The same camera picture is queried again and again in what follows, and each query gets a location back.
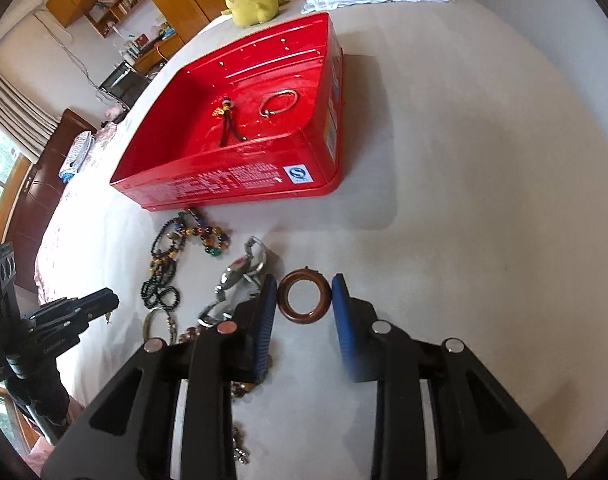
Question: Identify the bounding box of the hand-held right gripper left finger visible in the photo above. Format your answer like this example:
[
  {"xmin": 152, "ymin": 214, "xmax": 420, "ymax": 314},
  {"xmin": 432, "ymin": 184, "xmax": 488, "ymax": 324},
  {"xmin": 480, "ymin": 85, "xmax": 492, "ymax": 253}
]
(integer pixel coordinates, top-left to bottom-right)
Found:
[{"xmin": 41, "ymin": 274, "xmax": 279, "ymax": 480}]

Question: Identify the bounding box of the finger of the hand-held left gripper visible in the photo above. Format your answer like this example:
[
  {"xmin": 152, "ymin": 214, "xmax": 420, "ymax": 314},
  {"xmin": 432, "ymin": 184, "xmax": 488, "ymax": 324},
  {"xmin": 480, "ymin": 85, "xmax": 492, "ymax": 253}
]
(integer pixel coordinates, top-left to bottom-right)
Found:
[{"xmin": 36, "ymin": 287, "xmax": 120, "ymax": 336}]

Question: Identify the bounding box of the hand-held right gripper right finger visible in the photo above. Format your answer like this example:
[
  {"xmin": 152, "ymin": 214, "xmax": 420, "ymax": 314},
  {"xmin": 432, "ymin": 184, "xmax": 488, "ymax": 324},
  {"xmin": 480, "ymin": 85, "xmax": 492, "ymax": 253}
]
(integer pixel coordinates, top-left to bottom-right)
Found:
[{"xmin": 331, "ymin": 273, "xmax": 567, "ymax": 480}]

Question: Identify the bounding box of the brown wooden ring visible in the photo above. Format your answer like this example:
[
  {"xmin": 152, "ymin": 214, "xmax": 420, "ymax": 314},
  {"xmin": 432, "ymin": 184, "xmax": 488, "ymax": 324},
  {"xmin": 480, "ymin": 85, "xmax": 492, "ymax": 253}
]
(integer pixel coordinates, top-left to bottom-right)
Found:
[{"xmin": 278, "ymin": 267, "xmax": 331, "ymax": 322}]

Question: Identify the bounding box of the silver metal chain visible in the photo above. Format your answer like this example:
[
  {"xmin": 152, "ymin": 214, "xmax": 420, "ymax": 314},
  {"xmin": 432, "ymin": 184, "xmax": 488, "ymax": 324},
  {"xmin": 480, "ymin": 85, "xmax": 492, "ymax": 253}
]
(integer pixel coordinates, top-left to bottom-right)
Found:
[{"xmin": 199, "ymin": 236, "xmax": 275, "ymax": 328}]

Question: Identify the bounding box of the black bead necklace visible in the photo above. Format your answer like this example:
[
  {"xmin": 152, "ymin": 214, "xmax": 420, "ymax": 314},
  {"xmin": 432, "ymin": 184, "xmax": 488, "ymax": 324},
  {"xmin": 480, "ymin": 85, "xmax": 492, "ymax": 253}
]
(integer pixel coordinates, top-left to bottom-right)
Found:
[{"xmin": 141, "ymin": 217, "xmax": 183, "ymax": 311}]

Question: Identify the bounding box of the multicoloured bead bracelet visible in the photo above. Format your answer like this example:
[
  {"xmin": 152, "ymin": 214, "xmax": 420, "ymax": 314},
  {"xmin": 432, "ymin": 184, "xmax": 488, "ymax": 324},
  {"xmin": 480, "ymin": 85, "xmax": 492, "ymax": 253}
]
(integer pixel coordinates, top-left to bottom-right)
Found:
[{"xmin": 176, "ymin": 207, "xmax": 233, "ymax": 259}]

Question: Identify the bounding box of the red tin box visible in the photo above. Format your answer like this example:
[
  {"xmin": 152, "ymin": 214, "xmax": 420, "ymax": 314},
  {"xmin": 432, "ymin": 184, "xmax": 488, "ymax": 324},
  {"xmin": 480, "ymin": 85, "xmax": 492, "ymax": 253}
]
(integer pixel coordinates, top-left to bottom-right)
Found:
[{"xmin": 108, "ymin": 11, "xmax": 343, "ymax": 212}]

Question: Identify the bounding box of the thin metal bangle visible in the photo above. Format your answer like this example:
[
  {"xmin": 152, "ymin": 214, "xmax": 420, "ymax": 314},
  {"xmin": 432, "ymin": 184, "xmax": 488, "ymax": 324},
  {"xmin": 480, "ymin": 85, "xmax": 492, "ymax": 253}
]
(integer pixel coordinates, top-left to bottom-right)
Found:
[{"xmin": 142, "ymin": 307, "xmax": 173, "ymax": 347}]

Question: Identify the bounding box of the pink floral bedspread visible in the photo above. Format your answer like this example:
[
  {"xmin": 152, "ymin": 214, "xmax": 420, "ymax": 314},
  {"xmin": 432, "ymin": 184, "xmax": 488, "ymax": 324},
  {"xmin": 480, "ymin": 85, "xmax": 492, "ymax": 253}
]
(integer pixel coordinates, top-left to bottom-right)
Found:
[{"xmin": 34, "ymin": 120, "xmax": 130, "ymax": 307}]

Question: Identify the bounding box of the dark wooden headboard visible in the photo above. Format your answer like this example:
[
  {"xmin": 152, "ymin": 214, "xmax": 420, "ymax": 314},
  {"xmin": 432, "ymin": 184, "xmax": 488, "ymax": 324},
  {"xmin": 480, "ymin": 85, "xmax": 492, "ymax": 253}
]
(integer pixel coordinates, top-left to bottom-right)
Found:
[{"xmin": 6, "ymin": 107, "xmax": 99, "ymax": 294}]

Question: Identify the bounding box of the blue white cloth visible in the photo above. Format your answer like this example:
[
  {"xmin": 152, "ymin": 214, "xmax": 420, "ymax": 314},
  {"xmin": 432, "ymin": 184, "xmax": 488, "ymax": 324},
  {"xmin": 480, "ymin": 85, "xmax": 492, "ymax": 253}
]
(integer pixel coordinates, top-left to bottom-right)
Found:
[{"xmin": 58, "ymin": 130, "xmax": 94, "ymax": 181}]

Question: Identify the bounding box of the dark tassel charm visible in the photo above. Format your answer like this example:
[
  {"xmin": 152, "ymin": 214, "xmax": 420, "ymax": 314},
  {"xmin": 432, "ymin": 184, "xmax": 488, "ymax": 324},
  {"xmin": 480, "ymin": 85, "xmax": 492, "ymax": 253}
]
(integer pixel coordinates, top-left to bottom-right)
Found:
[{"xmin": 213, "ymin": 100, "xmax": 249, "ymax": 148}]

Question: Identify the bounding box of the white bed sheet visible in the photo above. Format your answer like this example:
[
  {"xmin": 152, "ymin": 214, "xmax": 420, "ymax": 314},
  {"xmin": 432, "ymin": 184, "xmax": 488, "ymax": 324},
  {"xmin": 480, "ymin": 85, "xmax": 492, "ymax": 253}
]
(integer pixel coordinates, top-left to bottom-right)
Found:
[{"xmin": 36, "ymin": 0, "xmax": 608, "ymax": 480}]

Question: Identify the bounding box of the silver bangle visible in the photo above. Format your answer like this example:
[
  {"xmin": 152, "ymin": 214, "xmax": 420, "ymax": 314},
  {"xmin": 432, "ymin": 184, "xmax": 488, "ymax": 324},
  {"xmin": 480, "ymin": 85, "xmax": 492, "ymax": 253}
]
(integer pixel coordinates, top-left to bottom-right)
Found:
[{"xmin": 259, "ymin": 90, "xmax": 299, "ymax": 120}]

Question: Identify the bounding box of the beige curtain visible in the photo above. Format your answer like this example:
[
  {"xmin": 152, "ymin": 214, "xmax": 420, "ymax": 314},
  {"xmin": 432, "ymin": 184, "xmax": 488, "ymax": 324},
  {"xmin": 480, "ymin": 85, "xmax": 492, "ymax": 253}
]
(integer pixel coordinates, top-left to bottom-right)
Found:
[{"xmin": 0, "ymin": 62, "xmax": 60, "ymax": 162}]

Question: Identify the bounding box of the black chair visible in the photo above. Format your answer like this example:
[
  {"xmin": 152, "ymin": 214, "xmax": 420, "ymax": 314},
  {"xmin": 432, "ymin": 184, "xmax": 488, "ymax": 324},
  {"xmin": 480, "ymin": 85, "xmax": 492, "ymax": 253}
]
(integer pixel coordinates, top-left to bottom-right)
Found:
[{"xmin": 98, "ymin": 61, "xmax": 153, "ymax": 111}]

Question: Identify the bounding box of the wooden desk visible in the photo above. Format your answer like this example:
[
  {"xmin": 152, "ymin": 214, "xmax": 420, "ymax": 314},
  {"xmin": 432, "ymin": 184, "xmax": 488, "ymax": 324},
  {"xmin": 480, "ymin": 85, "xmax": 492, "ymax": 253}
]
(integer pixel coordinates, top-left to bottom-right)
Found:
[{"xmin": 128, "ymin": 35, "xmax": 185, "ymax": 77}]

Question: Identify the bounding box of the white air conditioner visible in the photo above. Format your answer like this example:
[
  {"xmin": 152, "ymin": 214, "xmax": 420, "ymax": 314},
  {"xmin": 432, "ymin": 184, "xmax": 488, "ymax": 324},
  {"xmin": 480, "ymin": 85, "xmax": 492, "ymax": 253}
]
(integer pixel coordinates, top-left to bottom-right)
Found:
[{"xmin": 0, "ymin": 0, "xmax": 40, "ymax": 51}]

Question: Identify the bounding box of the small silver chain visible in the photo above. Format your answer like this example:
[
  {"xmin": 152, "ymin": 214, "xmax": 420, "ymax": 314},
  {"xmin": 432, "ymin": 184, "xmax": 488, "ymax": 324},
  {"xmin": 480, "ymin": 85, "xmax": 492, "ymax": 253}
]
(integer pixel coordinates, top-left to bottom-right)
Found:
[{"xmin": 230, "ymin": 425, "xmax": 251, "ymax": 467}]

